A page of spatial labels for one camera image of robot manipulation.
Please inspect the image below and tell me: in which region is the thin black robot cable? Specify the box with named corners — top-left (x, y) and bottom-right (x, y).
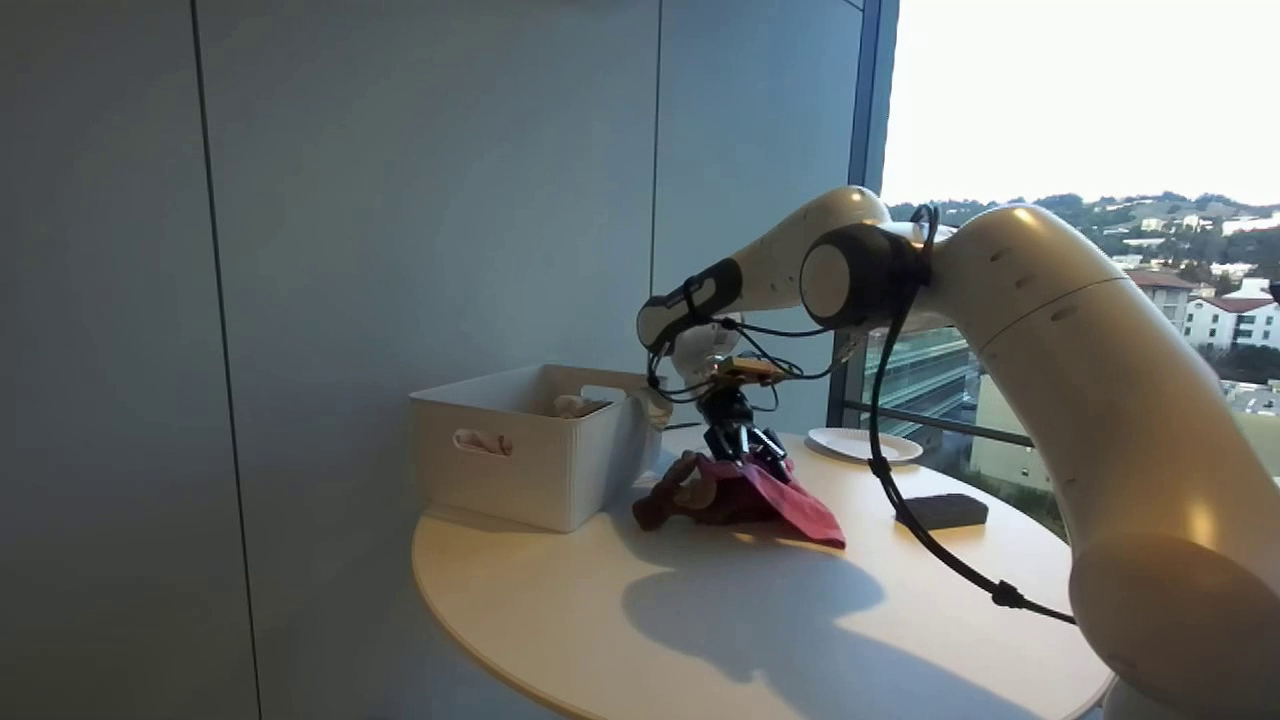
top-left (859, 204), bottom-right (1078, 629)

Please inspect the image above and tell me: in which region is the dark window frame post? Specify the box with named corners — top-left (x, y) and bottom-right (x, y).
top-left (822, 0), bottom-right (903, 430)

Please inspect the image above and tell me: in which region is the pink cloth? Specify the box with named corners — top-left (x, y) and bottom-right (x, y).
top-left (690, 455), bottom-right (852, 552)

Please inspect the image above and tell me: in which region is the beige cloth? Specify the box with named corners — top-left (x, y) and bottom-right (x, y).
top-left (551, 374), bottom-right (675, 437)

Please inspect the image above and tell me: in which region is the white plastic storage bin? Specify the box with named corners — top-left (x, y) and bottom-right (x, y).
top-left (407, 361), bottom-right (675, 535)

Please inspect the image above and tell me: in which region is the beige building red roof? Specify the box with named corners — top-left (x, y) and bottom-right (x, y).
top-left (1125, 263), bottom-right (1190, 347)

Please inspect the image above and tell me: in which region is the black rectangular block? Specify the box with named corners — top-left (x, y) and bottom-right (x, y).
top-left (900, 486), bottom-right (992, 531)

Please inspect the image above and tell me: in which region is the yellow wrist camera board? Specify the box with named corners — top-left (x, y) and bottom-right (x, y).
top-left (707, 352), bottom-right (785, 393)

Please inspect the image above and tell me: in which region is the dark window railing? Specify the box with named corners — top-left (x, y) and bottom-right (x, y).
top-left (875, 396), bottom-right (1034, 451)

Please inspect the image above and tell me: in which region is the brown plush toy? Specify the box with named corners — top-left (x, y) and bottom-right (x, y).
top-left (627, 448), bottom-right (722, 531)

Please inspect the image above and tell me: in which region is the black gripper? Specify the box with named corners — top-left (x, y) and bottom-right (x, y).
top-left (695, 374), bottom-right (798, 486)

